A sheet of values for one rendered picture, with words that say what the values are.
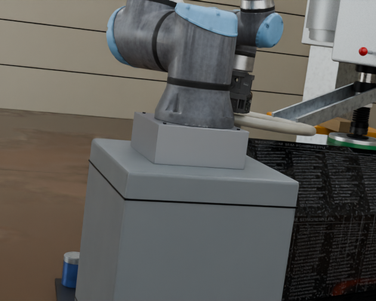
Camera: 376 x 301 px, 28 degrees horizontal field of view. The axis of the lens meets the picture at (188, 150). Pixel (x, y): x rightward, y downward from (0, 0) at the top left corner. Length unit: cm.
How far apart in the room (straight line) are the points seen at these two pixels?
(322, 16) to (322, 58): 21
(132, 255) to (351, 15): 154
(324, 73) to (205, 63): 205
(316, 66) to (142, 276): 230
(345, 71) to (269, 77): 587
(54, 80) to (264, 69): 264
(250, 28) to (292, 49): 770
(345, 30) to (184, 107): 127
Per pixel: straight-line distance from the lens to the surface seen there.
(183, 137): 167
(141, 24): 181
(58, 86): 881
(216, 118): 170
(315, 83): 374
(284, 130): 221
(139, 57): 182
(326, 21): 364
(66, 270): 325
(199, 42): 170
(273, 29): 197
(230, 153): 171
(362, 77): 287
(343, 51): 285
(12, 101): 877
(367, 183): 275
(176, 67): 172
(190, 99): 170
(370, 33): 279
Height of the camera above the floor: 115
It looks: 9 degrees down
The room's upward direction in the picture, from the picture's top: 7 degrees clockwise
